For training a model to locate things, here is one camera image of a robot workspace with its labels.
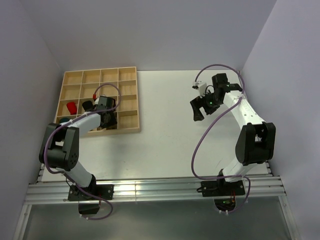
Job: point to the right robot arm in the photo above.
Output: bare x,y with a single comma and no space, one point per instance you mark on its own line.
256,141

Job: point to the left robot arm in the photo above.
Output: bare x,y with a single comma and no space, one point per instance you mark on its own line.
60,148

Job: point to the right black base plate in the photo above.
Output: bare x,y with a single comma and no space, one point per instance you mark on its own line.
221,188

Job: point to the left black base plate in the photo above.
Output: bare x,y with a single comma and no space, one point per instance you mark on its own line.
104,191

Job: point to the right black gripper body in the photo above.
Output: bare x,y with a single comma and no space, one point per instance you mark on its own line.
210,104

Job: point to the wooden compartment tray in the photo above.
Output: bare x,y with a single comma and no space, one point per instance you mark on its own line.
119,83

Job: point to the aluminium front rail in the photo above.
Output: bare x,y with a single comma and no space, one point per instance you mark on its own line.
148,190

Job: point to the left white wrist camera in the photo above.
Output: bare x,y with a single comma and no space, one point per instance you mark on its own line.
96,99

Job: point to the teal rolled sock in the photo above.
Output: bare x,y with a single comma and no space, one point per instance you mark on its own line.
64,120

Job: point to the red rolled sock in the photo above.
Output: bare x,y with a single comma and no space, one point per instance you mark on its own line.
72,108

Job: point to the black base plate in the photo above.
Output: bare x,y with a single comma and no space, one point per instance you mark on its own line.
221,188
104,191

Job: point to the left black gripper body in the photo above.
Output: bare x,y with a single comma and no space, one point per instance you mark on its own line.
112,120

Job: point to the black rolled sock upper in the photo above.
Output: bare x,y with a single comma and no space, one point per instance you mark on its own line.
88,106

